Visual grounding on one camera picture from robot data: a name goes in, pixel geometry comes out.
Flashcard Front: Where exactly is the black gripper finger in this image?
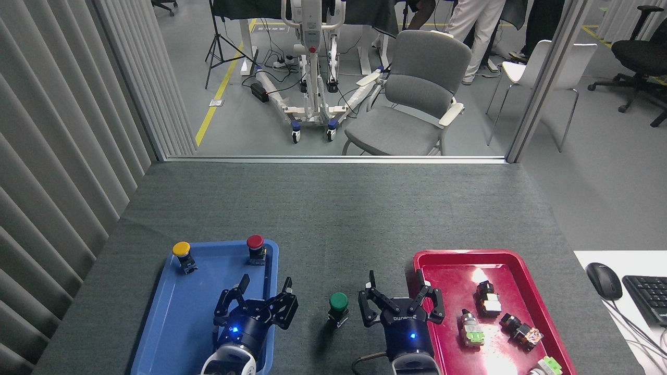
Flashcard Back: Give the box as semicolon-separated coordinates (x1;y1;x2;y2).
414;269;447;325
213;274;250;324
358;270;394;328
263;277;300;329

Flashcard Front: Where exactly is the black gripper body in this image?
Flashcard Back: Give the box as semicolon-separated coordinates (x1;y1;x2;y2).
213;301;272;351
382;297;435;361

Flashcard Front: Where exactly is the green push button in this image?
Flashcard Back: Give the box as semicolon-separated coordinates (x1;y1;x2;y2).
327;292;350;328

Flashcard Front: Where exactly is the yellow push button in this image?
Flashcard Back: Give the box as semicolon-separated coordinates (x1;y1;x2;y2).
172;241;199;275

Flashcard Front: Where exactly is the red push button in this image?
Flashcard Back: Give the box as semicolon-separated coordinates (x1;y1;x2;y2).
246;234;268;266

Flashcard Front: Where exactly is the red plastic tray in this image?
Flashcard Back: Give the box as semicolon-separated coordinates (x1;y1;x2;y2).
405;249;578;375

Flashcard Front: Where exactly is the blue plastic tray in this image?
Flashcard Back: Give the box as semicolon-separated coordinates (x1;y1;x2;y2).
130;240;279;375

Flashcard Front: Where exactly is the black computer mouse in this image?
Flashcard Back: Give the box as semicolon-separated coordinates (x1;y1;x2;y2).
586;262;623;301

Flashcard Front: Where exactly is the white desk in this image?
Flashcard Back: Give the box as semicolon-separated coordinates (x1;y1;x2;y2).
573;250;667;375

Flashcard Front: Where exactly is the black keyboard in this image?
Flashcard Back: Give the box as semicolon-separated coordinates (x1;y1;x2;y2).
622;275;667;328

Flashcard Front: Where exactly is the grey upholstered armchair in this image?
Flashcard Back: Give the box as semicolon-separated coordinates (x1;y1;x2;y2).
341;30;473;156

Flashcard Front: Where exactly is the white wheeled stand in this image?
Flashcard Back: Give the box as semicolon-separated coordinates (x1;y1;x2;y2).
255;0;386;144

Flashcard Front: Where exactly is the white plastic chair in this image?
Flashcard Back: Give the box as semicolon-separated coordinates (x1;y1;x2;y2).
486;40;598;153

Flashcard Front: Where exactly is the black tripod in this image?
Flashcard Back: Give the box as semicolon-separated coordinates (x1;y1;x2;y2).
205;0;257;90

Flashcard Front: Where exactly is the person in pale trousers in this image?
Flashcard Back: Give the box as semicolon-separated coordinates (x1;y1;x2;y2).
446;0;507;85

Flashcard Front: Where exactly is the person leaning over table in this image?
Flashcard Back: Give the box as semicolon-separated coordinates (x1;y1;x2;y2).
405;0;438;31

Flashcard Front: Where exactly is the black draped table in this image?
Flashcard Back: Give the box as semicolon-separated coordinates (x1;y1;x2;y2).
211;0;400;38

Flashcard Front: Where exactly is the person in dark trousers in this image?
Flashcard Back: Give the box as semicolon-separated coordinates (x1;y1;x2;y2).
508;0;566;63

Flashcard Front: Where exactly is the black office chair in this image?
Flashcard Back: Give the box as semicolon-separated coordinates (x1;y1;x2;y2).
588;5;667;128

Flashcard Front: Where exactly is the silver green selector switch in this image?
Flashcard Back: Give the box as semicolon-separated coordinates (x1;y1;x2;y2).
459;309;486;348

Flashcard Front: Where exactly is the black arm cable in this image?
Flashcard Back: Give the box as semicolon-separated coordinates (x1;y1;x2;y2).
352;353;390;375

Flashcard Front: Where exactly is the black and white switch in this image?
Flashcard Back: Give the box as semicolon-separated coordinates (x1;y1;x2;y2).
475;281;502;318

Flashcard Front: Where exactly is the black amber switch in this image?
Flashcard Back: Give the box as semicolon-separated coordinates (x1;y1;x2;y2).
499;312;544;351

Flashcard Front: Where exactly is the white green switch block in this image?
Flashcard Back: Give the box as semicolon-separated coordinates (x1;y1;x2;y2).
529;356;563;375

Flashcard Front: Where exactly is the silver table edge rail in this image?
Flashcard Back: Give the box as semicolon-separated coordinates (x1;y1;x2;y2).
166;155;509;165

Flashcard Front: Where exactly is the silver frame post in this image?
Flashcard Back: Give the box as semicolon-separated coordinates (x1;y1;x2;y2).
93;0;199;161
504;0;592;164

